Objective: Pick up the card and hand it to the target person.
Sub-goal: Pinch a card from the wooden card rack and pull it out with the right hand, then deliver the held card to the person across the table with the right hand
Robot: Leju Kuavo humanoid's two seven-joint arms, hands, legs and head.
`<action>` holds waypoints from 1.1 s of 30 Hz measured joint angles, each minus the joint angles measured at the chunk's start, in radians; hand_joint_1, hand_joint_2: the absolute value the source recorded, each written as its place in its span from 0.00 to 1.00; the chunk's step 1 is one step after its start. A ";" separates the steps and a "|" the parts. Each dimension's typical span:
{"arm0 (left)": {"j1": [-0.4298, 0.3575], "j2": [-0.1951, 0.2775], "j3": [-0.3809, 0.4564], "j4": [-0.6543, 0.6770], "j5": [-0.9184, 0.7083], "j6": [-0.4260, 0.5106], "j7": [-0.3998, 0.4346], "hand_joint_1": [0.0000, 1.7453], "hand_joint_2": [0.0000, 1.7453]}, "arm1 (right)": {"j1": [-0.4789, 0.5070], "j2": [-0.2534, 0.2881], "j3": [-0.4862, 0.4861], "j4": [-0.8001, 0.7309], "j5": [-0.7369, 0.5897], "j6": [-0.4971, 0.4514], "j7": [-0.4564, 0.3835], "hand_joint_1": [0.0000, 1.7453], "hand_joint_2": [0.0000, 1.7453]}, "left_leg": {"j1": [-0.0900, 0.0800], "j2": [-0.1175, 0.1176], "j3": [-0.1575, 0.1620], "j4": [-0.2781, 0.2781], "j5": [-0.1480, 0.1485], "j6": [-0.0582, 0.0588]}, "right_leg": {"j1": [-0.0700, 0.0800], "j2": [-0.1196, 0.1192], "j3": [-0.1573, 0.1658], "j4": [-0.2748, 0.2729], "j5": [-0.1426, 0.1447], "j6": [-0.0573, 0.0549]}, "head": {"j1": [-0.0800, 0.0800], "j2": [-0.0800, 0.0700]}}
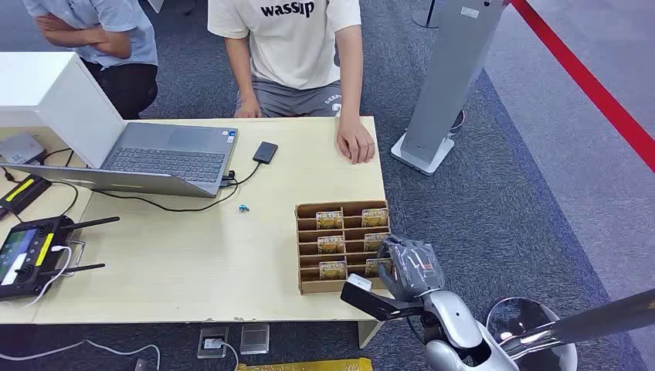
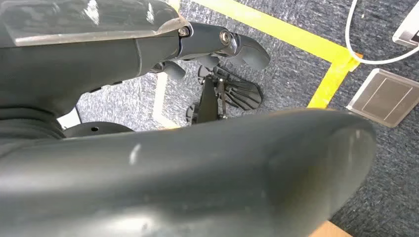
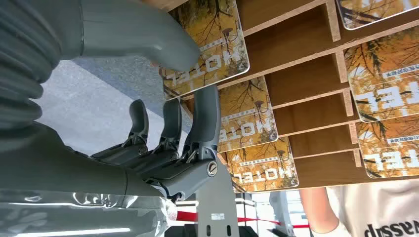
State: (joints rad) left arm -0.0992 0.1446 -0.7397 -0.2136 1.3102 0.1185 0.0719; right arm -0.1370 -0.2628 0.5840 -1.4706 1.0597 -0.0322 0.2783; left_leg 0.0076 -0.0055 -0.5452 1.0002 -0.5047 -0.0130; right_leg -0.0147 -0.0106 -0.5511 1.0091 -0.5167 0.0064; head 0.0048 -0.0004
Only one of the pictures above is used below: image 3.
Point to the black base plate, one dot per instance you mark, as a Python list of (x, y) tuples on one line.
[(248, 231)]

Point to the person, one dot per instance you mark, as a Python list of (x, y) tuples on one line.
[(376, 206)]

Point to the wooden card rack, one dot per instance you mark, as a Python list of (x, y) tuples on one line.
[(294, 42)]

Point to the red barrier ribbon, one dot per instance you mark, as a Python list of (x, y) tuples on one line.
[(186, 216)]

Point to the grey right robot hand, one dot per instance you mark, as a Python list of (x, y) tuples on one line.
[(82, 176)]

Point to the narrow grey metal post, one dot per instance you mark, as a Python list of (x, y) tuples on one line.
[(280, 209)]

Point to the ribbed grey right arm sleeve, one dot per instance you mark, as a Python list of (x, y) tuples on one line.
[(19, 49)]

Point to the autumn tree hotel card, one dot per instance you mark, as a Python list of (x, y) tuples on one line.
[(209, 36), (245, 111), (370, 11), (383, 81), (262, 170), (389, 150)]

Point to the wide grey metal post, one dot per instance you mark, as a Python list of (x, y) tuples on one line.
[(216, 202)]

